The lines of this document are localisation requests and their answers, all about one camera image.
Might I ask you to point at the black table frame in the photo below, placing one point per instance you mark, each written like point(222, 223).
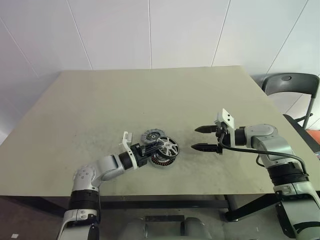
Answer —
point(162, 204)

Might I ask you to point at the grey rounded shape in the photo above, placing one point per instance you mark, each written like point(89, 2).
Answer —
point(196, 228)

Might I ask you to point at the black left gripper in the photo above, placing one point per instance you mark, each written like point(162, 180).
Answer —
point(140, 160)

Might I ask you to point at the round brown-centred metal disc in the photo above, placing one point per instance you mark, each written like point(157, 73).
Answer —
point(160, 167)

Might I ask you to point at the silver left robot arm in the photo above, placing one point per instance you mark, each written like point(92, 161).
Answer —
point(107, 167)

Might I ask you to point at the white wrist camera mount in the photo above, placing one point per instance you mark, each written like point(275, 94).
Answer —
point(227, 117)
point(125, 141)

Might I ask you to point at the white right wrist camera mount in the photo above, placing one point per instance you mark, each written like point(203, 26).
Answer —
point(227, 117)

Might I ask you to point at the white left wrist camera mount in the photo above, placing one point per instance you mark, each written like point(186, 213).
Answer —
point(125, 141)

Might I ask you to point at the orange red object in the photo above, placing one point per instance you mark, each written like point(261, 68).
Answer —
point(313, 140)

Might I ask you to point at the grey round motor end cap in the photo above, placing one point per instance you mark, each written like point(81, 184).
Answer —
point(151, 136)

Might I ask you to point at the silver spoked motor rotor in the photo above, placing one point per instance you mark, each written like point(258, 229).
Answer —
point(177, 153)

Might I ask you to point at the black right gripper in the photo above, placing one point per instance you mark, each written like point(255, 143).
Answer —
point(220, 131)

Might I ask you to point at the dark grey folding chair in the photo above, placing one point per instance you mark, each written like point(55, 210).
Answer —
point(287, 82)

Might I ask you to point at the small white floor scrap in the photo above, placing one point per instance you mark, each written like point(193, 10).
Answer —
point(15, 235)

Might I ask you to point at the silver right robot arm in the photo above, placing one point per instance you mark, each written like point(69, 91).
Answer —
point(262, 131)

